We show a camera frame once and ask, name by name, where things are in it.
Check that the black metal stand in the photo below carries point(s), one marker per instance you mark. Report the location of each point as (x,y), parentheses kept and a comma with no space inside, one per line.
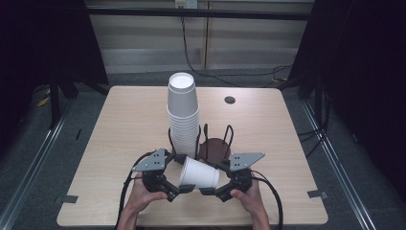
(319,96)
(55,102)

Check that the metal floor rail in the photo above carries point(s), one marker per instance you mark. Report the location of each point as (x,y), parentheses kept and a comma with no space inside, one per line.
(35,159)
(338,166)

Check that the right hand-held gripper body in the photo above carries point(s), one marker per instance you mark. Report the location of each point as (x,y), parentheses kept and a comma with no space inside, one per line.
(241,174)

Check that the white wall power outlet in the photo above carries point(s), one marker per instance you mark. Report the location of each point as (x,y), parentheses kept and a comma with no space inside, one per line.
(186,3)

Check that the person's left hand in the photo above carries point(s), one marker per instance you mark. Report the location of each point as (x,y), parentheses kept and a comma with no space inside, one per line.
(140,198)

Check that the grey tape strip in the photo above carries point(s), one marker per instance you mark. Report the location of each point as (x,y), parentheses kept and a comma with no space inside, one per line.
(317,194)
(67,199)

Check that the stack of white paper cups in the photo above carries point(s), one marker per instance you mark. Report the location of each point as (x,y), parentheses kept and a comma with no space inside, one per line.
(182,111)

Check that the single white paper cup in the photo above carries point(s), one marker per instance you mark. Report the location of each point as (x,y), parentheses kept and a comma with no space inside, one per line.
(199,174)

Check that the black table grommet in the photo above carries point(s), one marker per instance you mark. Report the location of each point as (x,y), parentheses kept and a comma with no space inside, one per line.
(230,99)

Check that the black curtain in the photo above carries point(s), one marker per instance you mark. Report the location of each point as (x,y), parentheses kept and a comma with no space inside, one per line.
(360,64)
(41,41)

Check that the black-edged desk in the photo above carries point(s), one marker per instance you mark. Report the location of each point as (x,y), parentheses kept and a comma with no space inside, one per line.
(198,13)

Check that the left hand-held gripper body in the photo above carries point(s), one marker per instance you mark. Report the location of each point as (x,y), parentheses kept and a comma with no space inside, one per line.
(154,172)

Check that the person's right hand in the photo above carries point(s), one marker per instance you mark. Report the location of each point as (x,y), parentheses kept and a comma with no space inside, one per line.
(250,199)

